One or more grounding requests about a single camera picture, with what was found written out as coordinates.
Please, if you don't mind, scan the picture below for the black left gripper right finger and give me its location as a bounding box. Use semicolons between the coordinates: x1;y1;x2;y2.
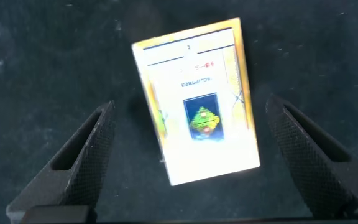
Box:
265;94;358;218

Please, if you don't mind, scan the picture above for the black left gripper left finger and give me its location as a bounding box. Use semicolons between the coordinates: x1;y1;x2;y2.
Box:
6;100;117;224

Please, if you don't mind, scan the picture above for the playing card box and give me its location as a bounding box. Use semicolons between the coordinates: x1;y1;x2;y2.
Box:
131;17;261;187

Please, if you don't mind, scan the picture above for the black table cloth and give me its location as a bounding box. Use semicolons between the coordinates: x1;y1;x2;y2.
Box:
0;0;358;224

